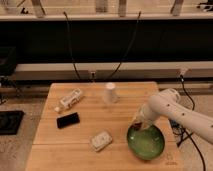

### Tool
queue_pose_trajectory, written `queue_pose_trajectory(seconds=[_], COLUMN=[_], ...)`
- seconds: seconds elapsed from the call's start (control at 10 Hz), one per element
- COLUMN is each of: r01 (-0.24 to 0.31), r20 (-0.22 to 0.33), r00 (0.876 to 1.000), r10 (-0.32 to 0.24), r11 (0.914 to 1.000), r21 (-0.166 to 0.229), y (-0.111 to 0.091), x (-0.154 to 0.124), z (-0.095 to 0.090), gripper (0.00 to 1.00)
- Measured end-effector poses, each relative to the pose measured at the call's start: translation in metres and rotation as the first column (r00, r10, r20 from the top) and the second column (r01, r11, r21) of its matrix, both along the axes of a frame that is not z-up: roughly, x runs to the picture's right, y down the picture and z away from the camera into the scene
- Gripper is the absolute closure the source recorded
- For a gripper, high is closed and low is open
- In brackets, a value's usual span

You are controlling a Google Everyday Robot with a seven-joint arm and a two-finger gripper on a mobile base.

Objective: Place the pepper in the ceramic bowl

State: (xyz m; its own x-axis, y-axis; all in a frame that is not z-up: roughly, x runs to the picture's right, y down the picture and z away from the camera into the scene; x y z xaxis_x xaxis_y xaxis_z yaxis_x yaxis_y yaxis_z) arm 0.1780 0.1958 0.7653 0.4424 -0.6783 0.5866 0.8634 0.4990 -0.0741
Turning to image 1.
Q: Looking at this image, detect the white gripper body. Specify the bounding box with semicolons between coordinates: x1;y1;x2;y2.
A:
132;104;157;131

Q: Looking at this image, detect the dark red pepper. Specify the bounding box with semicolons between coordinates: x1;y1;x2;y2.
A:
133;123;142;130

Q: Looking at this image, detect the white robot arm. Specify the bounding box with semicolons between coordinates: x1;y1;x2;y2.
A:
132;88;213;145

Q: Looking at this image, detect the green ceramic bowl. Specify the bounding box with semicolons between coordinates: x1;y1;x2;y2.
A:
126;125;165;160

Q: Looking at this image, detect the white paper cup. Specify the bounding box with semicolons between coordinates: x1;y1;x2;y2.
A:
103;82;118;104

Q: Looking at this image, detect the white rectangular soap box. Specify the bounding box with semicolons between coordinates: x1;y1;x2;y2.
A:
90;131;113;152

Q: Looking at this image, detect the wooden table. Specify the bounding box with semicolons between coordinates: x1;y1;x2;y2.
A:
25;82;183;171

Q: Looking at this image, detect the clear plastic water bottle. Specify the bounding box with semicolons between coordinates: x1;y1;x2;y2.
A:
54;89;83;113

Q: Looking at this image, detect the black smartphone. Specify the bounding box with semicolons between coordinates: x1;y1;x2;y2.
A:
56;112;80;129

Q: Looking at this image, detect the black floor mat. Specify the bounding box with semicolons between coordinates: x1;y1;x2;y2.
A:
0;110;24;135

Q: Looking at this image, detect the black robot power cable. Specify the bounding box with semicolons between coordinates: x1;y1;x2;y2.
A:
173;74;208;171

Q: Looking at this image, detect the right black hanging cable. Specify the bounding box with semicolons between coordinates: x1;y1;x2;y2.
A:
103;10;142;82

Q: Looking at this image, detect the black hanging cable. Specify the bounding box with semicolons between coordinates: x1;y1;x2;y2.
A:
103;10;142;82
62;11;82;81

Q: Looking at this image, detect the left black hanging cable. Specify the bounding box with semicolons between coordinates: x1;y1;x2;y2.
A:
62;11;82;81

